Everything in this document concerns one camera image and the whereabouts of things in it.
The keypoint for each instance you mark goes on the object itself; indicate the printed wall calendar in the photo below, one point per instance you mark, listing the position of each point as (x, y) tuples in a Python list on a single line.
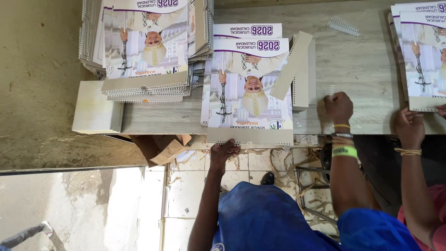
[(244, 30), (251, 104)]

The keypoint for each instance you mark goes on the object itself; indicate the person's blue clothing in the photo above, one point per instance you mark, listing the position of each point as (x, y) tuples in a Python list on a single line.
[(264, 219)]

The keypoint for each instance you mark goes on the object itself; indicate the person's right hand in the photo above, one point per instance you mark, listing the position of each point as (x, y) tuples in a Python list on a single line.
[(338, 108)]

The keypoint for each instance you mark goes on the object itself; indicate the stack of grey punched cardboards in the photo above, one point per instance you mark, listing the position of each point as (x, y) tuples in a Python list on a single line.
[(304, 94)]

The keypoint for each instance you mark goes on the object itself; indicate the black shoe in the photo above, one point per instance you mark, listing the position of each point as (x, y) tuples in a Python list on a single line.
[(267, 178)]

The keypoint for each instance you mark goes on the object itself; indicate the person's right fingers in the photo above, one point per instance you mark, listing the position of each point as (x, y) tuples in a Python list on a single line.
[(335, 97)]

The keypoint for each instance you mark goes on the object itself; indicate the thin yellow wristband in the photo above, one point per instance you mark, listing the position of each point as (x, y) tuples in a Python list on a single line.
[(342, 126)]

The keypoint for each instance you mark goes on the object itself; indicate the grey cardboard strip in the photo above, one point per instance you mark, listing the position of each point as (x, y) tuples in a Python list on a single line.
[(291, 66)]

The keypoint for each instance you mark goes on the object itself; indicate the torn brown cardboard carton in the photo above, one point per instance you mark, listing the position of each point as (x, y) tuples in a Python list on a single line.
[(162, 148)]

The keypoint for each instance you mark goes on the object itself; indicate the metal frame stool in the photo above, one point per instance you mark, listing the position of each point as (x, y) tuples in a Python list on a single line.
[(313, 195)]

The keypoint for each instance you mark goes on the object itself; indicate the green rubber wristband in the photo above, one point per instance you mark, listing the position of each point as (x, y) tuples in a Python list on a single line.
[(345, 152)]

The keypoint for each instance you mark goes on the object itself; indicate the person's left hand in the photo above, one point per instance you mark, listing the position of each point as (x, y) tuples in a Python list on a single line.
[(218, 158)]

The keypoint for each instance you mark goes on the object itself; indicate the stack of unbound calendars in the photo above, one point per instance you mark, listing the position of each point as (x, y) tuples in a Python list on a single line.
[(421, 59)]

